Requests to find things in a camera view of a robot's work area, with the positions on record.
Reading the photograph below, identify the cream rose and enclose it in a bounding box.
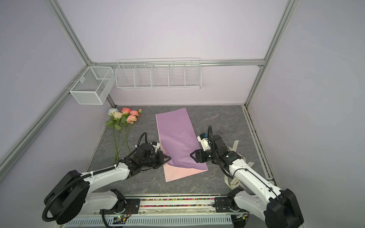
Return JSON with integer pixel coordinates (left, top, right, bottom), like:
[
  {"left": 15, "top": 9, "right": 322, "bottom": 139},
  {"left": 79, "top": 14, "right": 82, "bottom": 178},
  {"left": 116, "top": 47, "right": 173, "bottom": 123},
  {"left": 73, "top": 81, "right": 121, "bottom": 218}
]
[{"left": 106, "top": 112, "right": 122, "bottom": 164}]

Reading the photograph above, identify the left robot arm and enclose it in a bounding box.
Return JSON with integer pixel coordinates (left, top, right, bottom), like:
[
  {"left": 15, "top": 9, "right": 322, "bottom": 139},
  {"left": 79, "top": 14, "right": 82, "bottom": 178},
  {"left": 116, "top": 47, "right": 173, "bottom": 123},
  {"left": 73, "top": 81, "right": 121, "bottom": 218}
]
[{"left": 41, "top": 142, "right": 171, "bottom": 225}]

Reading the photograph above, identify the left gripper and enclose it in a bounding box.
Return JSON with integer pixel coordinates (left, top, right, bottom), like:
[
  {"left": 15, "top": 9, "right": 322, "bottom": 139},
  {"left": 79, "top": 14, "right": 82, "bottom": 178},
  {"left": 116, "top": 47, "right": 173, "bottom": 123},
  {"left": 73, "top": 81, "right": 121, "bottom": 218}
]
[{"left": 141, "top": 151, "right": 172, "bottom": 169}]

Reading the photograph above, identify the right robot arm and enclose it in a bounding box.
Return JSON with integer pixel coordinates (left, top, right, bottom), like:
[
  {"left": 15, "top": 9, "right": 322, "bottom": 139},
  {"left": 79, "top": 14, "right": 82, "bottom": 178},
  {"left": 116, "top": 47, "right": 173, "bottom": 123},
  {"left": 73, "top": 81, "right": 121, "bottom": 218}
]
[{"left": 190, "top": 126, "right": 304, "bottom": 228}]

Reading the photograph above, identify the aluminium frame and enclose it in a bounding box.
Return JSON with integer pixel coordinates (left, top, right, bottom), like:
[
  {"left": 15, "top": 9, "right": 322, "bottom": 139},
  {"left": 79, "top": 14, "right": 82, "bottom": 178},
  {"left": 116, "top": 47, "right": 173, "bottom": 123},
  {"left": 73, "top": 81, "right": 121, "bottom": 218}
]
[{"left": 1, "top": 1, "right": 298, "bottom": 181}]

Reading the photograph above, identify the dark pink rose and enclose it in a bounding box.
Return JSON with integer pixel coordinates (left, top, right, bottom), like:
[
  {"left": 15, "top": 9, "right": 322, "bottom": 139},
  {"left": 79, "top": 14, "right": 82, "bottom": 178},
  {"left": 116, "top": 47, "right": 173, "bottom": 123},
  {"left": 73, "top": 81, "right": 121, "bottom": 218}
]
[{"left": 121, "top": 108, "right": 131, "bottom": 153}]

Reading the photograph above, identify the small white mesh basket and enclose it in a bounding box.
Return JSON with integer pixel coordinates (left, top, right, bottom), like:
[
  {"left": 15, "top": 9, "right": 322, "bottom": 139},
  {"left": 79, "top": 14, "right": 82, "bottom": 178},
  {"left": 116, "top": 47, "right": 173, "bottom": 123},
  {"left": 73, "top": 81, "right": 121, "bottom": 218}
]
[{"left": 70, "top": 66, "right": 116, "bottom": 105}]

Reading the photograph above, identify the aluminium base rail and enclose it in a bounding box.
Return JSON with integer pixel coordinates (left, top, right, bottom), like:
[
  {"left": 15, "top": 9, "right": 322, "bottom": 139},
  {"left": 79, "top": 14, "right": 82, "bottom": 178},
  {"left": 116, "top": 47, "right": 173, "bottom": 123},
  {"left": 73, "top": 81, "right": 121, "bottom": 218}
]
[{"left": 55, "top": 196, "right": 253, "bottom": 228}]

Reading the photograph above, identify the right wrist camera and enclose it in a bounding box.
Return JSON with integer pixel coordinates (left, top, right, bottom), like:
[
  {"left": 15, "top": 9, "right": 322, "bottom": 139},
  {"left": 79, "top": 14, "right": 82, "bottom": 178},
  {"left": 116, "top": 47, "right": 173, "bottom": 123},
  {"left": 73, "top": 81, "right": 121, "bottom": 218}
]
[{"left": 197, "top": 133, "right": 211, "bottom": 151}]

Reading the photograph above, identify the cream printed ribbon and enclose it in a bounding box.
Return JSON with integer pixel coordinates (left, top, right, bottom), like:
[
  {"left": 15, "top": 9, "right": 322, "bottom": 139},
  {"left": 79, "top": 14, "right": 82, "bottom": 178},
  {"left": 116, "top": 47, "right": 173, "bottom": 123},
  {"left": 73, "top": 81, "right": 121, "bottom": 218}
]
[{"left": 223, "top": 139, "right": 255, "bottom": 189}]

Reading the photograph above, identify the pink purple wrapping paper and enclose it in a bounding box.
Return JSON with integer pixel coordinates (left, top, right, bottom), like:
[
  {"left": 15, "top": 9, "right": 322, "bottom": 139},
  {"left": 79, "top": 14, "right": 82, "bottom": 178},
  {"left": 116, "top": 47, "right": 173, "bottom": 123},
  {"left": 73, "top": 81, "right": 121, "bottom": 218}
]
[{"left": 156, "top": 108, "right": 208, "bottom": 182}]

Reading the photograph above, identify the pink spray rose stem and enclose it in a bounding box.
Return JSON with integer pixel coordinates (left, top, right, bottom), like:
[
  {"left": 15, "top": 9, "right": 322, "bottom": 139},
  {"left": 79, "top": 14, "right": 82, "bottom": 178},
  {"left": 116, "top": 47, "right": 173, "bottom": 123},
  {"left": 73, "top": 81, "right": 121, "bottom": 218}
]
[{"left": 119, "top": 109, "right": 142, "bottom": 155}]

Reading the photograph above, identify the long white wire basket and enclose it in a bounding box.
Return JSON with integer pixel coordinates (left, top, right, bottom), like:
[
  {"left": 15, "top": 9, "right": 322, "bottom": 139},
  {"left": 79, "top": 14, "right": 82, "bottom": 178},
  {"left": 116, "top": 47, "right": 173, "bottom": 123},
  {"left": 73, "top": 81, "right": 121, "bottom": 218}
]
[{"left": 116, "top": 58, "right": 202, "bottom": 89}]

